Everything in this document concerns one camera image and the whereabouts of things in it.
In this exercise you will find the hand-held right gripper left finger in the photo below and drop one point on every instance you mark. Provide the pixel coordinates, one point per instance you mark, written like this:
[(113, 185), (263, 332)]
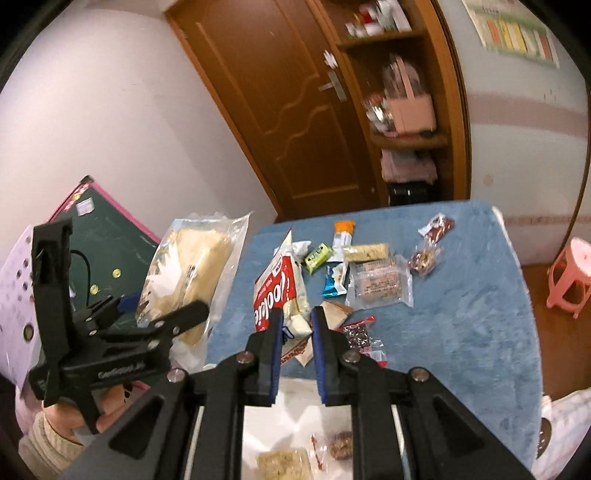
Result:
[(276, 350)]

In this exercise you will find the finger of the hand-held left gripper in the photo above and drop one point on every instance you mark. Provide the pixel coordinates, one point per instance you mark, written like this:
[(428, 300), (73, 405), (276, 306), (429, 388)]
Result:
[(184, 316), (124, 303)]

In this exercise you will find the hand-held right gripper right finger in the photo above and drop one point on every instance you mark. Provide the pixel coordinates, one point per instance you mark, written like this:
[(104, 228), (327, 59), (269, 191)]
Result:
[(318, 355)]

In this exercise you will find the clear bread bag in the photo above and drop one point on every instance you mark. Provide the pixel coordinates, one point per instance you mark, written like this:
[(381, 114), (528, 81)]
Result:
[(198, 258)]

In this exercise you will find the white plastic container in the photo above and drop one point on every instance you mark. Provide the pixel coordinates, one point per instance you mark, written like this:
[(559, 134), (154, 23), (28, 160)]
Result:
[(295, 415)]

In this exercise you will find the red and white snack bag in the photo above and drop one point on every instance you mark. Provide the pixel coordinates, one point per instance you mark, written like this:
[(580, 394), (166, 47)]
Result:
[(277, 286)]

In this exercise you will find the blue foil snack bag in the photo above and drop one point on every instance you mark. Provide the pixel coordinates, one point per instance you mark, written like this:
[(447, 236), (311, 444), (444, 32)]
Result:
[(333, 284)]

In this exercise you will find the green snack packet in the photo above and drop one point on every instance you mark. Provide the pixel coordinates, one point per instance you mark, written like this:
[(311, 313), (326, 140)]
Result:
[(318, 257)]

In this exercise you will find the person's left forearm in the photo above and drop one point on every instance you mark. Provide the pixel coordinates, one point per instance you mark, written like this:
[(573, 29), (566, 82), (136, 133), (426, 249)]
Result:
[(41, 450)]

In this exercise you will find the person's left hand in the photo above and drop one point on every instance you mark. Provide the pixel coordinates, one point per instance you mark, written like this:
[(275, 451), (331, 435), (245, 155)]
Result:
[(113, 401)]

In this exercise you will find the white dotted board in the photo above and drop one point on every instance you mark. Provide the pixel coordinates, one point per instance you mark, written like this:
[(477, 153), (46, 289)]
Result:
[(16, 286)]

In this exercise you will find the brown triangular packet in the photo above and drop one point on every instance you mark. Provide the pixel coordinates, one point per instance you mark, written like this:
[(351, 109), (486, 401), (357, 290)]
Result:
[(337, 314)]

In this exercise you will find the red foil packet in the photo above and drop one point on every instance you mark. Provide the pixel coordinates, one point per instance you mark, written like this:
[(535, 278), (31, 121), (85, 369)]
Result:
[(360, 337)]

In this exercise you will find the clear nut cluster packet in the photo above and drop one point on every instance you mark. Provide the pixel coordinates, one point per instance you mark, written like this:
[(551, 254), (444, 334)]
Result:
[(340, 445), (424, 261)]

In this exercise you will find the clear brown biscuit packet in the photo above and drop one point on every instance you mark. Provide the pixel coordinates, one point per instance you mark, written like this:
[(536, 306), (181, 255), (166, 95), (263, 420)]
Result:
[(378, 281)]

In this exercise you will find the small white packet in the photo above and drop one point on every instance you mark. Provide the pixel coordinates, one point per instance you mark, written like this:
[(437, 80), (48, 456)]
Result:
[(300, 249)]

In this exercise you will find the beige rice cracker packet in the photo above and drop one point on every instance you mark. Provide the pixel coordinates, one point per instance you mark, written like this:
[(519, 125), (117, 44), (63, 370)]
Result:
[(281, 464)]

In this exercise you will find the clear cereal bar packet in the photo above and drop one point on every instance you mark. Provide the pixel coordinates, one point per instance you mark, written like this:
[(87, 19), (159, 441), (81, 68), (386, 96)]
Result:
[(367, 252)]

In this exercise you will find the orange capped white packet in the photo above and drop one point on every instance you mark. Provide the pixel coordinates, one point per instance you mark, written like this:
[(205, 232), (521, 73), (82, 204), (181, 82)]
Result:
[(344, 237)]

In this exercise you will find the blue tablecloth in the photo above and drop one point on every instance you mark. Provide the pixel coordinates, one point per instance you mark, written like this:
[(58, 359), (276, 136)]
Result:
[(461, 323)]

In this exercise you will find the small silver brown wrapper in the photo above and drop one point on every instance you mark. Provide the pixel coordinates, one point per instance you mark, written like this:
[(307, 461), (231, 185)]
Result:
[(436, 228)]

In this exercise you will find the black case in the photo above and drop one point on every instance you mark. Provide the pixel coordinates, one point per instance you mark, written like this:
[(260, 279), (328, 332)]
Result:
[(411, 194)]

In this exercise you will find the folded pink cloth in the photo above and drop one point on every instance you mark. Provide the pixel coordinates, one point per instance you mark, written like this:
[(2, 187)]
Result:
[(406, 166)]

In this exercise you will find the wooden corner shelf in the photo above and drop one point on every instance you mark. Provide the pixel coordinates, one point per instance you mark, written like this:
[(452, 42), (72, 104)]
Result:
[(392, 141)]

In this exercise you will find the wooden door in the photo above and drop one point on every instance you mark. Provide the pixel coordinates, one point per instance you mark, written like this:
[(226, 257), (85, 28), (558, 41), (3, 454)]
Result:
[(258, 92)]

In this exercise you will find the pink basket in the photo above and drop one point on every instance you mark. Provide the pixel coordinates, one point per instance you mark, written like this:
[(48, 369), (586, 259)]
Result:
[(415, 113)]

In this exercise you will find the pink plastic stool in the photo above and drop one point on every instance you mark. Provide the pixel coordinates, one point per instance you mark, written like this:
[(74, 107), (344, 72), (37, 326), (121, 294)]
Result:
[(570, 272)]

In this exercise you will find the white door sticker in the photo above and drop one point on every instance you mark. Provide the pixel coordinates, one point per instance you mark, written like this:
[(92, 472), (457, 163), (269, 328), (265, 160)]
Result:
[(330, 58)]

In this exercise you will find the cluster of small bottles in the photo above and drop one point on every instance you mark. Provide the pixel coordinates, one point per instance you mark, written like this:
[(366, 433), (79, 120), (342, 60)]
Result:
[(374, 23)]

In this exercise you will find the green chalkboard with pink frame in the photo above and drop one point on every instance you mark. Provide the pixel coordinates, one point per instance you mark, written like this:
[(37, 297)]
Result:
[(115, 240)]

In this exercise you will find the wall poster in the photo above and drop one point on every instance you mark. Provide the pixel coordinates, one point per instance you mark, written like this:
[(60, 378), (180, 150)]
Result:
[(512, 34)]

